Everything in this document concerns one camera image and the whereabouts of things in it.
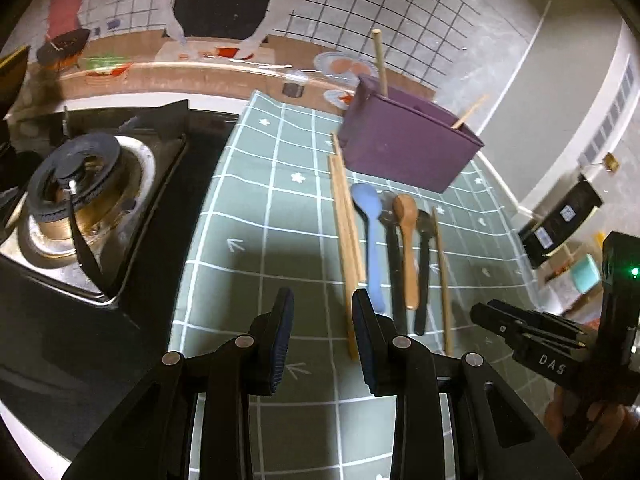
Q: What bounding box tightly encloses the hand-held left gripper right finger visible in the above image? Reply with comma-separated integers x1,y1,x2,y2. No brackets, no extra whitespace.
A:
351,287,583,480

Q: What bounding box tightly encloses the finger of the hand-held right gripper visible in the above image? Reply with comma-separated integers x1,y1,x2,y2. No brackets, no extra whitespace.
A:
500,331,590,391
470,299,588,345

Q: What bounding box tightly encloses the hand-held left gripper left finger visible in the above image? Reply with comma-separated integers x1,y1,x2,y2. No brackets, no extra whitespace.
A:
62,287,296,480

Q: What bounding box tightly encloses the black spoon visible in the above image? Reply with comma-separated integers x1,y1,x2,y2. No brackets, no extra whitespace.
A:
413,210,435,337
378,191,409,337

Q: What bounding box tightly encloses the blue spoon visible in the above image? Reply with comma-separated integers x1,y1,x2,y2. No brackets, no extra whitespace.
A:
351,183,386,313

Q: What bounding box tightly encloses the wooden spoon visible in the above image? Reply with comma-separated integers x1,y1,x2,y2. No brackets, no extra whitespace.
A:
392,194,421,311

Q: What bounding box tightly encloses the purple utensil holder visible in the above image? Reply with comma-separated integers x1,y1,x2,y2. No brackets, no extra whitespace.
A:
337,74,485,194

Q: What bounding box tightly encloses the person's right hand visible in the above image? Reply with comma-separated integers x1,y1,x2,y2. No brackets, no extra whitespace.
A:
546,387,640,461

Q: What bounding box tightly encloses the teal container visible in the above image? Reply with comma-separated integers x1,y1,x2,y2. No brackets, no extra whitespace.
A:
570,255,599,294

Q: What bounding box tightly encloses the green checked table mat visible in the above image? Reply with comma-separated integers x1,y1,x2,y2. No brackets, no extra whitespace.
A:
167,90,546,480

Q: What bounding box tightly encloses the black gas stove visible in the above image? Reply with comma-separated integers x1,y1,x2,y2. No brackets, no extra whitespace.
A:
0,100,241,466

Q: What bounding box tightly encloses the grey vent grille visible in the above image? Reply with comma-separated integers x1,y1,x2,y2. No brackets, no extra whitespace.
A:
575,55,639,167

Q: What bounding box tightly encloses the round stove burner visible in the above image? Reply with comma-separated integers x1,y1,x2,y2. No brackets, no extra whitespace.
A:
27,132,123,222

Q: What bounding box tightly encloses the cartoon wall poster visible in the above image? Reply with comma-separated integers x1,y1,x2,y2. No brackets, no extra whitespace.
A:
10,0,531,111

